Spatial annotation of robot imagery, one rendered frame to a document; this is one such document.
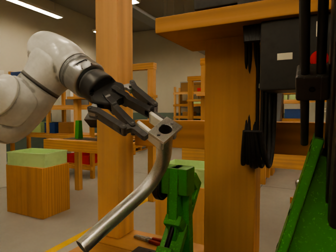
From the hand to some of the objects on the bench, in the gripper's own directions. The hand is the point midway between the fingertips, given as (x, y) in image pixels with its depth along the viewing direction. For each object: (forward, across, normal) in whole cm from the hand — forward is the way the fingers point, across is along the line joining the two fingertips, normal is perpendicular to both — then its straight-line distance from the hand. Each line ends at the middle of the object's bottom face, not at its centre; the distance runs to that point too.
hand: (156, 130), depth 58 cm
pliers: (+4, -2, +51) cm, 51 cm away
